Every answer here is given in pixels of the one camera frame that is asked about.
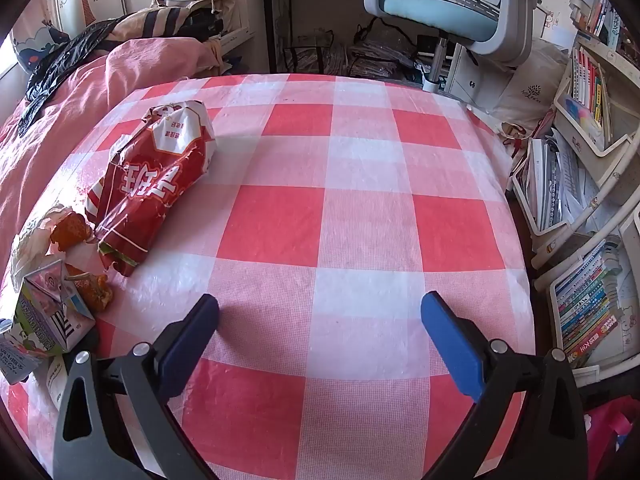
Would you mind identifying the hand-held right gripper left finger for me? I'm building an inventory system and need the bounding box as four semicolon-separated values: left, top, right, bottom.
52;294;221;480

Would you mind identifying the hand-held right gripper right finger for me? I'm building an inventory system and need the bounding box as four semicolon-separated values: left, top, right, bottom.
420;291;590;480

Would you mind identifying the orange fried food stick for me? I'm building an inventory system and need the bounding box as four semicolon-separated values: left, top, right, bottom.
65;262;113;313

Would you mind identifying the white printed wrapper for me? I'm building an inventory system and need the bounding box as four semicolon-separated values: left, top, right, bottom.
45;355;76;411

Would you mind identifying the pink printed milk carton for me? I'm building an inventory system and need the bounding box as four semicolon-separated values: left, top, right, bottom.
12;255;96;358

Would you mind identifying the red snack bag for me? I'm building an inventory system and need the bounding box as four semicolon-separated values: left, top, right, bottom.
84;101;219;278

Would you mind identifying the small blue white carton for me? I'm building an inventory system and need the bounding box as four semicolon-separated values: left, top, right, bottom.
0;317;40;386

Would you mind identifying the white tissue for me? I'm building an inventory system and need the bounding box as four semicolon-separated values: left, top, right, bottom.
10;202;71;291

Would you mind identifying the row of colourful thin books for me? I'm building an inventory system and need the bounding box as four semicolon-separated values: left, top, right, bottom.
552;237;626;368

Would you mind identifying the magenta bag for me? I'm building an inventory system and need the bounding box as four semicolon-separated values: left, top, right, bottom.
582;395;640;480

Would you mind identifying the stack of white workbooks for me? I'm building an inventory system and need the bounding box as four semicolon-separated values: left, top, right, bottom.
520;130;601;233

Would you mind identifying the red white checkered tablecloth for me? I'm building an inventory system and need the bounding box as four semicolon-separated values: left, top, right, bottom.
0;74;538;480

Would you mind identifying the white bookshelf rack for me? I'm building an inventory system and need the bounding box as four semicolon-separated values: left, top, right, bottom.
510;0;640;386

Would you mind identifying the small white drawer cabinet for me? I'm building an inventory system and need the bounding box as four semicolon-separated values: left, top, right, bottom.
445;42;506;111

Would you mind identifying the white tote bag tree print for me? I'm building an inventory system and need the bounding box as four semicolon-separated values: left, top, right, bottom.
492;40;571;131

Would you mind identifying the pink blanket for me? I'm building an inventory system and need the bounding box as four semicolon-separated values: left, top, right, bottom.
0;39;223;261

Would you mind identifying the row of upright books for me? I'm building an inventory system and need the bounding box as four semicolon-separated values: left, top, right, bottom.
570;45;613;151

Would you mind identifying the clear black-trimmed storage bag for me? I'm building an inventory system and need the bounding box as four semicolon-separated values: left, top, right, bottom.
347;25;417;80
285;30;347;76

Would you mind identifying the black shiny jacket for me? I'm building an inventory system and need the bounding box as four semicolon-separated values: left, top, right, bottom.
19;20;126;136

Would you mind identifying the black bag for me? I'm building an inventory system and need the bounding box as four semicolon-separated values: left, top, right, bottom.
175;10;224;39

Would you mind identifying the beige striped cloth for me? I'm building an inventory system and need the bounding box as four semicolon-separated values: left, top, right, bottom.
107;7;221;43

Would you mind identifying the black framed panel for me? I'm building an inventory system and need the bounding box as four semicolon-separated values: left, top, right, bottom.
263;0;293;75

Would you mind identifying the grey blue office chair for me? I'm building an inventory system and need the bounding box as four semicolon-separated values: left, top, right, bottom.
363;0;556;93

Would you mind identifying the pink whale print curtain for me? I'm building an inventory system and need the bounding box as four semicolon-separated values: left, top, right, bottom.
10;25;71;68

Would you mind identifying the group of tall books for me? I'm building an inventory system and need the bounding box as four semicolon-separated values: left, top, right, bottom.
570;0;626;51

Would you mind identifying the canvas bag with red handles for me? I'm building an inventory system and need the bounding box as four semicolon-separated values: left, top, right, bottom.
495;120;532;162

